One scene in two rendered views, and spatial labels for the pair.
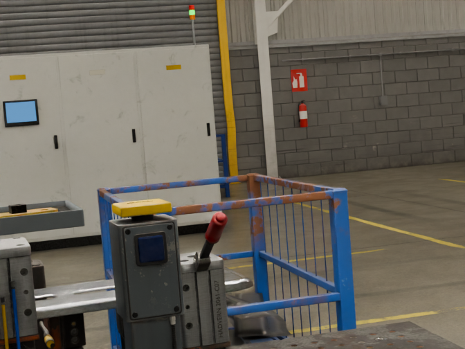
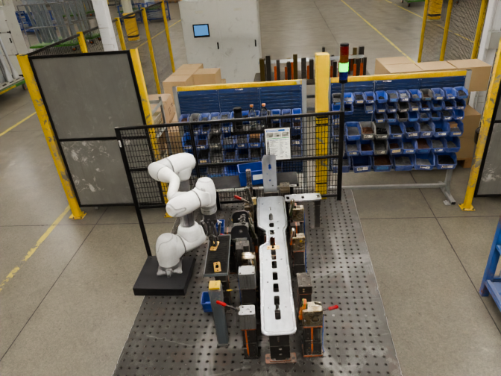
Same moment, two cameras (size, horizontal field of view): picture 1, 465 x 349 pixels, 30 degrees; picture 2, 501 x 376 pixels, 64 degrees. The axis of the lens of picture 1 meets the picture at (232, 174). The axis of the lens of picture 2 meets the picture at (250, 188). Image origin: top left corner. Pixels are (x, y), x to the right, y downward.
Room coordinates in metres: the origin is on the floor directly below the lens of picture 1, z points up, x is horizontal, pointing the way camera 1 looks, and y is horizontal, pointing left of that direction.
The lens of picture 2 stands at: (1.81, -1.37, 2.70)
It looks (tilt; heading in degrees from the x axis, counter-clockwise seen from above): 30 degrees down; 110
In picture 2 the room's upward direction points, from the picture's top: 5 degrees counter-clockwise
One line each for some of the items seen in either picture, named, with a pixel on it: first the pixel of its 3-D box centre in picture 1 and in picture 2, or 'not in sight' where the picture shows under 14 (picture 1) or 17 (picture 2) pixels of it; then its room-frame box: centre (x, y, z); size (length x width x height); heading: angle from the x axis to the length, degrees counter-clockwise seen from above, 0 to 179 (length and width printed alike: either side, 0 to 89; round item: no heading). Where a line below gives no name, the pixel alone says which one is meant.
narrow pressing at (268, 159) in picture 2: not in sight; (269, 174); (0.98, 1.38, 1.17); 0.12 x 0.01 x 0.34; 17
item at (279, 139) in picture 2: not in sight; (277, 143); (0.98, 1.68, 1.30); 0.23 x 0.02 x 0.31; 17
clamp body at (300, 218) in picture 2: not in sight; (298, 226); (1.26, 1.13, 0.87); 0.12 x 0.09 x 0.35; 17
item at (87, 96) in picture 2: not in sight; (104, 142); (-1.18, 2.12, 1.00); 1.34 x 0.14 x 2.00; 13
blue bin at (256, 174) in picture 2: not in sight; (256, 173); (0.82, 1.51, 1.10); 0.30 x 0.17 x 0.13; 25
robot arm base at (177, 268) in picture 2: not in sight; (169, 265); (0.42, 0.57, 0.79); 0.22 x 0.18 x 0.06; 115
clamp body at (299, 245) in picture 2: not in sight; (298, 255); (1.33, 0.79, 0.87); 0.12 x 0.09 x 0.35; 17
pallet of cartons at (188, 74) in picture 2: not in sight; (199, 101); (-1.35, 5.01, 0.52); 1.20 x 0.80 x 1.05; 100
